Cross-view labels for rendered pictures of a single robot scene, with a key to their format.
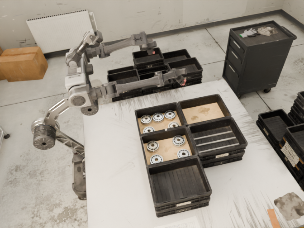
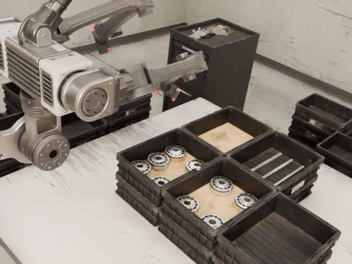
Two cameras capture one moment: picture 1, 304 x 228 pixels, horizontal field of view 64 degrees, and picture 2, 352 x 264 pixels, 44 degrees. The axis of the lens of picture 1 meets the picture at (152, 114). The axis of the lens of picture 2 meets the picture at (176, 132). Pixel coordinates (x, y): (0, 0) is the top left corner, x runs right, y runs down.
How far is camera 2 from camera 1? 1.09 m
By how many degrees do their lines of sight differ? 34
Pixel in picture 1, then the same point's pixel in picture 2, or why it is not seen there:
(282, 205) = not seen: outside the picture
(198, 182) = (299, 235)
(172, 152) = (223, 205)
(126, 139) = (108, 219)
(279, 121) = not seen: hidden behind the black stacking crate
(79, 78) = (78, 58)
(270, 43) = (237, 42)
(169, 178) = (252, 245)
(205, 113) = (224, 139)
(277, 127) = not seen: hidden behind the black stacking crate
